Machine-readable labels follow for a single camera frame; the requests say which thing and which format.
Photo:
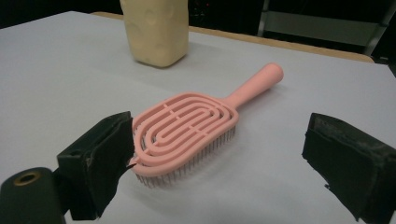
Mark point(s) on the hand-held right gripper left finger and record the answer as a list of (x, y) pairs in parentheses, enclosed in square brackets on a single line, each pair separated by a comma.
[(93, 168)]

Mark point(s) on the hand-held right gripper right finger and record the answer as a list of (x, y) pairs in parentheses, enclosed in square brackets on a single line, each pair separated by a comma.
[(351, 161)]

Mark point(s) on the pink hairbrush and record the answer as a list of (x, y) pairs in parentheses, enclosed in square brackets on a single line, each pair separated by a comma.
[(249, 90)]

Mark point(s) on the cream square cup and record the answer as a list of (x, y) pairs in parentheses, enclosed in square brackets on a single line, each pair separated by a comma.
[(155, 34)]

